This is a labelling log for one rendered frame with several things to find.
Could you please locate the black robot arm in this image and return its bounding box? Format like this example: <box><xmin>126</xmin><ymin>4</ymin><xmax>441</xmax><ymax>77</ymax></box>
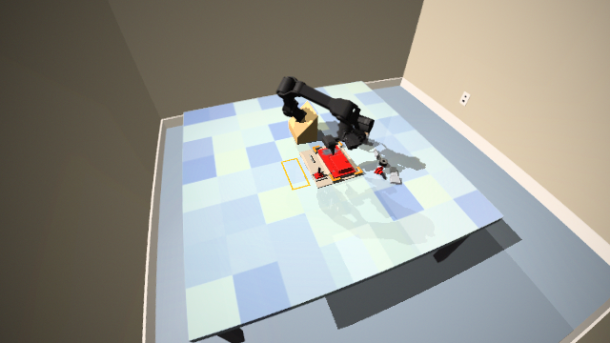
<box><xmin>275</xmin><ymin>76</ymin><xmax>375</xmax><ymax>150</ymax></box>

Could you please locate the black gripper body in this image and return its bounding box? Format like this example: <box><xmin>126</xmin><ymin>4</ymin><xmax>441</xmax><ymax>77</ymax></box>
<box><xmin>322</xmin><ymin>123</ymin><xmax>366</xmax><ymax>149</ymax></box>

